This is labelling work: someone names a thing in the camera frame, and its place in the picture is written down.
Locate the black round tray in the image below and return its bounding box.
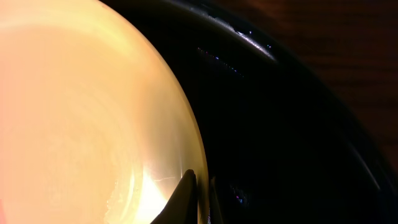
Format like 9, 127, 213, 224
108, 1, 397, 223

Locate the yellow plate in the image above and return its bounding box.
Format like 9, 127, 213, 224
1, 0, 209, 223

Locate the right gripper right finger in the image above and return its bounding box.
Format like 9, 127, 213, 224
209, 177, 223, 224

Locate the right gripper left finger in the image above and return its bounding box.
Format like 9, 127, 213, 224
151, 169, 198, 224

